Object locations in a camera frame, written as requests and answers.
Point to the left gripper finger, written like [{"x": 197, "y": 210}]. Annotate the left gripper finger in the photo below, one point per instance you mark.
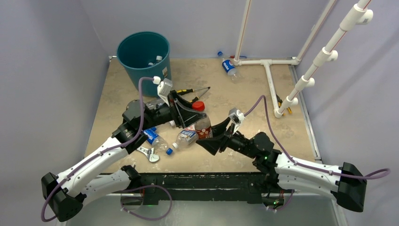
[
  {"x": 175, "y": 95},
  {"x": 185, "y": 117}
]

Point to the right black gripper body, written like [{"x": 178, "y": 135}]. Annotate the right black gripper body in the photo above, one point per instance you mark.
[{"x": 238, "y": 143}]

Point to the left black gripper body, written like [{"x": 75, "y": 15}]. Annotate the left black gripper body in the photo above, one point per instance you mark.
[{"x": 162, "y": 115}]

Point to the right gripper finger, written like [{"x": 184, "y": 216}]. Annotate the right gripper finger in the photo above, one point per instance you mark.
[
  {"x": 220, "y": 128},
  {"x": 214, "y": 145}
]

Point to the red label bottle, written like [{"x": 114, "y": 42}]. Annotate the red label bottle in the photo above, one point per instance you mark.
[{"x": 202, "y": 127}]

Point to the white label crushed bottle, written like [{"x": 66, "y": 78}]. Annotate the white label crushed bottle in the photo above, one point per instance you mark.
[{"x": 185, "y": 138}]

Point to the Pepsi bottle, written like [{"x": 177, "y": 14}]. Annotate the Pepsi bottle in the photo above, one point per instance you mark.
[
  {"x": 231, "y": 71},
  {"x": 157, "y": 142}
]

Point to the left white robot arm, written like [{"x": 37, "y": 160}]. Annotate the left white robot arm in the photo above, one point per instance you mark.
[{"x": 67, "y": 192}]

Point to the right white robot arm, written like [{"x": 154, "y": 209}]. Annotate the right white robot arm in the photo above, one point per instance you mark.
[{"x": 344, "y": 184}]

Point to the clear bottle by bin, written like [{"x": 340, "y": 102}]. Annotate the clear bottle by bin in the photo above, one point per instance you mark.
[{"x": 154, "y": 104}]

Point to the teal plastic bin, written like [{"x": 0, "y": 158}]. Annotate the teal plastic bin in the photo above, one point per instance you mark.
[{"x": 137, "y": 50}]

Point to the yellow black pliers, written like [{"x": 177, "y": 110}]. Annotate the yellow black pliers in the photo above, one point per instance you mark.
[{"x": 199, "y": 92}]

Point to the silver adjustable wrench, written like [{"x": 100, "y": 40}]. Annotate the silver adjustable wrench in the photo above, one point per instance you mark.
[{"x": 149, "y": 153}]

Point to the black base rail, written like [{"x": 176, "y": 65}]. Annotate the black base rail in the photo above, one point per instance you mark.
[{"x": 249, "y": 187}]

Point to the white PVC pipe frame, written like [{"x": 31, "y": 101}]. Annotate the white PVC pipe frame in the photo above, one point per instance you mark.
[{"x": 359, "y": 14}]

